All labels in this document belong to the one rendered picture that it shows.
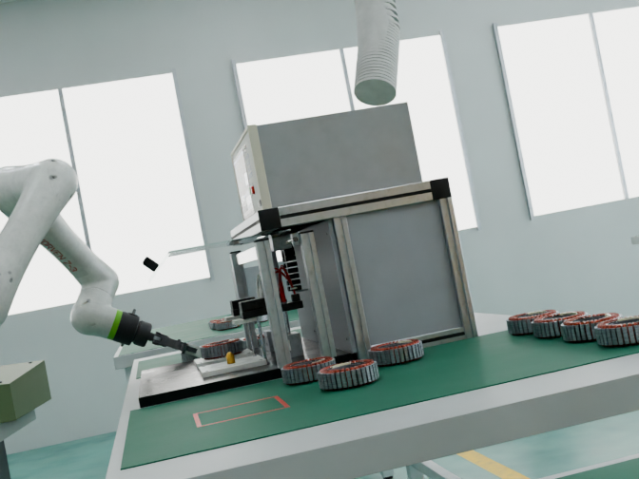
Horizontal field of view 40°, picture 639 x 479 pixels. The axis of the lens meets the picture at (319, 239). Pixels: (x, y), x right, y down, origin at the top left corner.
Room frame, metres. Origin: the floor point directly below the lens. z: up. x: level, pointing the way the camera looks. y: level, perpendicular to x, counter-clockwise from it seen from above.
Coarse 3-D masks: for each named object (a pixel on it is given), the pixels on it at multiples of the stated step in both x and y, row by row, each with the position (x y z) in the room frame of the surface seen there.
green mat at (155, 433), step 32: (448, 352) 1.83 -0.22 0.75; (480, 352) 1.74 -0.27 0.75; (512, 352) 1.66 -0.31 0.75; (544, 352) 1.59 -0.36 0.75; (576, 352) 1.52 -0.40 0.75; (608, 352) 1.46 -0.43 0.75; (256, 384) 1.89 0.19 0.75; (384, 384) 1.56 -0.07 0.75; (416, 384) 1.50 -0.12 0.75; (448, 384) 1.44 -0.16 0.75; (480, 384) 1.38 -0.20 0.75; (160, 416) 1.68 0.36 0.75; (192, 416) 1.61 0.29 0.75; (224, 416) 1.54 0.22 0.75; (256, 416) 1.48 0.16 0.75; (288, 416) 1.42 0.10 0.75; (320, 416) 1.36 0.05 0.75; (352, 416) 1.32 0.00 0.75; (128, 448) 1.41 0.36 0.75; (160, 448) 1.35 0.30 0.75; (192, 448) 1.30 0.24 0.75
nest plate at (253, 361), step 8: (240, 360) 2.14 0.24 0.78; (248, 360) 2.10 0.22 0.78; (256, 360) 2.06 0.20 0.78; (264, 360) 2.05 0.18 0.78; (200, 368) 2.13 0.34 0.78; (208, 368) 2.10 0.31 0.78; (216, 368) 2.06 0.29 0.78; (224, 368) 2.03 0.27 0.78; (232, 368) 2.04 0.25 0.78; (240, 368) 2.04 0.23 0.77; (248, 368) 2.04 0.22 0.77
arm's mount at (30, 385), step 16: (0, 368) 2.35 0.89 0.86; (16, 368) 2.31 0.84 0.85; (32, 368) 2.29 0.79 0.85; (0, 384) 2.08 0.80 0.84; (16, 384) 2.13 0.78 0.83; (32, 384) 2.26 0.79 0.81; (0, 400) 2.07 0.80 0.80; (16, 400) 2.10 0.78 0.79; (32, 400) 2.23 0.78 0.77; (0, 416) 2.07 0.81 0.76; (16, 416) 2.08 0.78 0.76
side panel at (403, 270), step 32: (352, 224) 1.97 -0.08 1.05; (384, 224) 1.98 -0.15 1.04; (416, 224) 2.00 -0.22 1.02; (448, 224) 2.00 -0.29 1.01; (352, 256) 1.95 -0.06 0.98; (384, 256) 1.98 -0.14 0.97; (416, 256) 1.99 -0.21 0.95; (448, 256) 2.01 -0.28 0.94; (352, 288) 1.96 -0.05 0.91; (384, 288) 1.98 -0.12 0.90; (416, 288) 1.99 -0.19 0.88; (448, 288) 2.00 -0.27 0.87; (352, 320) 1.95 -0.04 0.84; (384, 320) 1.97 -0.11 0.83; (416, 320) 1.99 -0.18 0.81; (448, 320) 2.00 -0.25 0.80
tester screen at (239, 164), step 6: (240, 156) 2.27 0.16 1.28; (234, 162) 2.41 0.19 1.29; (240, 162) 2.29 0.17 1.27; (240, 168) 2.32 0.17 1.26; (240, 174) 2.34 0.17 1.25; (240, 180) 2.36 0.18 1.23; (240, 186) 2.39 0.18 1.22; (246, 186) 2.25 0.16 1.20; (240, 192) 2.41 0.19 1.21; (240, 198) 2.44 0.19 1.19; (252, 210) 2.23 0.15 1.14
